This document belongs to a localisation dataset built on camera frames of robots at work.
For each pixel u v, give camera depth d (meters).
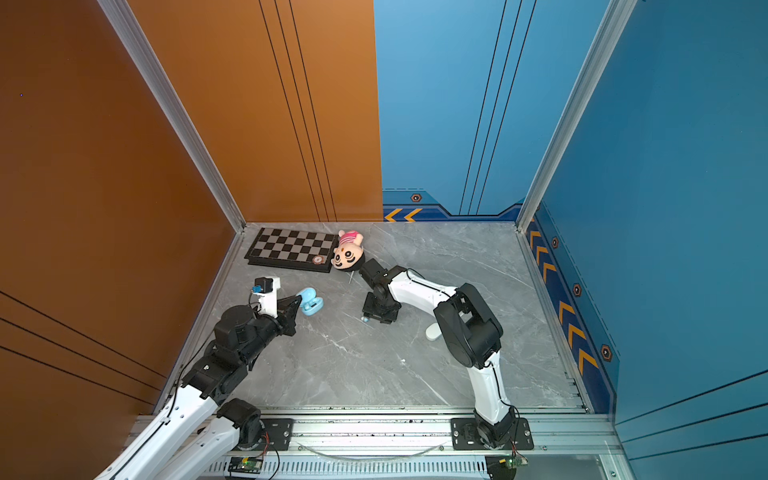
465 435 0.72
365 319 0.92
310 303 0.75
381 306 0.79
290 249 1.09
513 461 0.70
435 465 0.77
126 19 0.70
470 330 0.52
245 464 0.72
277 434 0.74
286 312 0.66
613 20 0.71
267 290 0.63
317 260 1.05
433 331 0.89
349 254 0.99
